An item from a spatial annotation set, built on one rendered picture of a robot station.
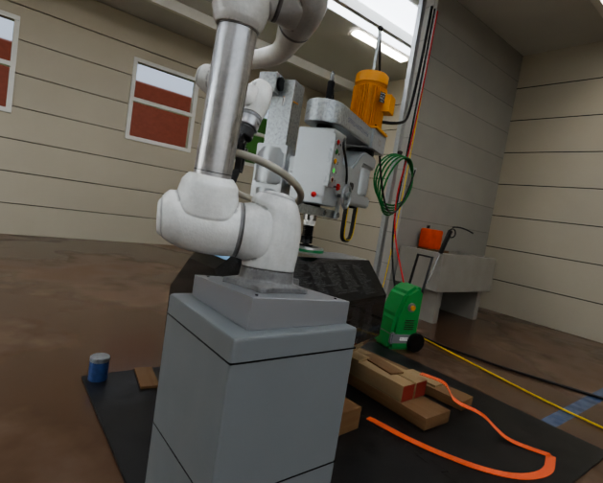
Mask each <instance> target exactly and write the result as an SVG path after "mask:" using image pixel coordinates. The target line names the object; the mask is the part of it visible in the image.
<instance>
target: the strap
mask: <svg viewBox="0 0 603 483"><path fill-rule="evenodd" d="M420 375H422V376H424V377H427V378H430V379H433V380H437V381H439V382H441V383H443V384H444V385H445V386H446V387H447V388H448V390H449V392H450V394H451V396H452V400H453V401H454V402H455V403H457V404H459V405H461V406H463V407H465V408H467V409H469V410H472V411H474V412H475V413H477V414H478V415H480V416H481V417H483V418H484V419H485V420H487V421H488V422H489V424H490V425H491V426H492V427H493V428H494V429H495V430H496V431H497V432H498V433H499V434H500V435H501V436H502V437H503V438H504V439H506V440H507V441H509V442H511V443H513V444H515V445H517V446H519V447H522V448H524V449H529V450H532V451H534V452H537V453H540V454H542V455H545V465H544V466H543V467H542V468H541V469H540V470H538V471H533V472H525V473H516V472H507V471H498V470H494V469H490V468H486V467H483V466H480V465H477V464H474V463H472V462H469V461H466V460H463V459H460V458H458V457H455V456H453V455H450V454H448V453H446V452H444V451H441V450H439V449H436V448H433V447H430V446H428V445H426V444H423V443H421V442H419V441H417V440H415V439H413V438H411V437H409V436H406V435H404V434H403V433H402V432H400V431H398V430H396V429H394V428H392V427H390V426H388V425H386V424H384V423H382V422H380V421H378V420H376V419H374V418H372V417H371V416H370V417H368V418H366V420H368V421H370V422H372V423H374V424H375V425H377V426H380V427H382V428H384V429H386V430H387V431H389V432H391V433H393V434H395V435H397V436H399V437H401V438H402V439H404V440H406V441H409V442H410V443H412V444H414V445H416V446H418V447H420V448H422V449H426V450H428V451H430V452H433V453H435V454H437V455H440V456H442V457H445V458H447V459H450V460H452V461H454V462H456V463H459V464H462V465H464V466H467V467H470V468H473V469H475V470H478V471H482V472H487V473H490V474H493V475H497V476H502V477H506V478H512V479H519V480H534V479H541V478H545V477H548V476H550V475H551V474H552V473H553V472H554V470H555V462H556V457H554V456H552V455H551V454H550V453H549V452H546V451H543V450H540V449H537V448H532V447H530V446H528V445H525V444H522V443H520V442H517V441H515V440H513V439H511V438H509V437H508V436H506V435H505V434H503V433H502V432H501V431H500V430H499V429H498V428H497V427H496V426H495V425H494V424H493V423H492V422H491V421H490V420H489V418H488V417H487V416H486V415H485V414H483V413H482V412H480V411H479V410H477V409H475V408H473V407H470V406H468V405H467V404H465V403H463V402H460V401H459V400H457V399H456V398H455V397H454V396H453V395H452V393H451V390H450V388H449V386H448V385H447V384H446V383H445V382H444V381H443V380H441V379H439V378H436V377H433V376H431V375H428V374H425V373H421V374H420Z"/></svg>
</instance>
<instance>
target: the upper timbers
mask: <svg viewBox="0 0 603 483"><path fill-rule="evenodd" d="M356 351H357V352H359V353H362V354H364V355H366V354H371V353H369V352H367V351H364V350H363V349H361V348H358V349H357V350H356ZM384 361H386V360H384ZM386 362H388V363H389V364H391V365H393V366H395V367H396V368H398V369H400V370H401V371H403V372H404V373H403V374H397V375H389V374H388V373H386V372H385V371H384V370H382V369H381V368H379V367H377V366H376V365H374V364H373V363H371V362H369V361H368V360H366V361H362V362H356V361H354V360H351V366H350V372H349V373H350V374H351V375H353V376H355V377H357V378H358V379H360V380H363V381H364V382H366V383H368V384H370V385H371V386H373V387H375V388H376V389H378V390H380V391H382V392H383V393H384V394H386V395H388V396H389V397H391V398H393V399H395V400H396V401H398V402H400V403H402V402H405V401H408V400H412V398H413V399H415V398H418V397H421V396H424V395H425V391H426V386H427V380H426V379H423V378H421V377H419V376H417V375H415V374H413V373H411V372H409V371H407V370H405V369H403V368H401V367H399V366H397V365H395V364H393V363H391V362H389V361H386Z"/></svg>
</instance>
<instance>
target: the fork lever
mask: <svg viewBox="0 0 603 483"><path fill-rule="evenodd" d="M298 209H299V213H302V214H309V215H315V216H319V217H325V218H330V219H333V218H334V212H335V211H334V210H330V209H325V208H321V207H317V206H312V205H309V204H304V203H301V204H299V205H298Z"/></svg>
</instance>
